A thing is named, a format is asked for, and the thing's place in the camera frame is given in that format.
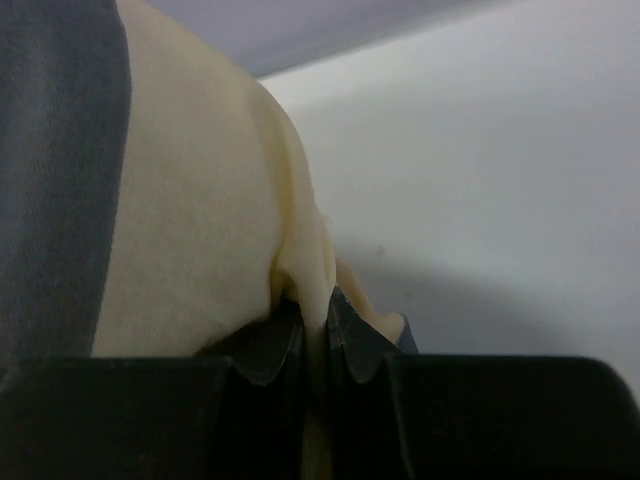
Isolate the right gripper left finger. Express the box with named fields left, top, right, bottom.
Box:
left=1, top=302, right=306, bottom=479

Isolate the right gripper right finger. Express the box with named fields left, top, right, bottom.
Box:
left=327, top=290, right=639, bottom=479

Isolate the striped pillowcase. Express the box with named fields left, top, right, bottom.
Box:
left=1, top=1, right=405, bottom=479

